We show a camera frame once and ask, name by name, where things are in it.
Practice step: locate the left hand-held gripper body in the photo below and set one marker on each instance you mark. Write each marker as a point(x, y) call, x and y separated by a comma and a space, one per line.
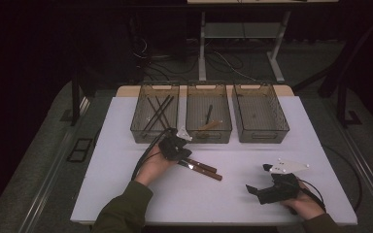
point(171, 145)

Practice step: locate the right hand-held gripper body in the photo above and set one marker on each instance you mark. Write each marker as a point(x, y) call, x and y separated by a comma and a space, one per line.
point(278, 191)

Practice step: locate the smoky transparent plastic bin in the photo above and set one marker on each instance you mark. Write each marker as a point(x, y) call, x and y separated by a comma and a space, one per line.
point(259, 113)
point(139, 119)
point(220, 103)

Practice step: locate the person's left hand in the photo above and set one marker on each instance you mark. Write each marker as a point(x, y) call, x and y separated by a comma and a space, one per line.
point(152, 166)

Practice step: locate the white table cloth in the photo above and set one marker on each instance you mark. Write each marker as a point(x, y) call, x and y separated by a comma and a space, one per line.
point(239, 207)

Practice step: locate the black angled stand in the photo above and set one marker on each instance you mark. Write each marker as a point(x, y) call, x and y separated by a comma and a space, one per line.
point(340, 64)

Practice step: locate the white metal stand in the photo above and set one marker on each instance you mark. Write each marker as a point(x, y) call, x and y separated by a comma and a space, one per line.
point(239, 30)

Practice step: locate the grey metal rail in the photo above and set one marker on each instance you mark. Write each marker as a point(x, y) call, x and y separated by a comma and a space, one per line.
point(55, 165)
point(366, 171)

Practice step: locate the black metal post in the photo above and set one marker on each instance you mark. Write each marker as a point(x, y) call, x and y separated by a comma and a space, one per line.
point(75, 97)

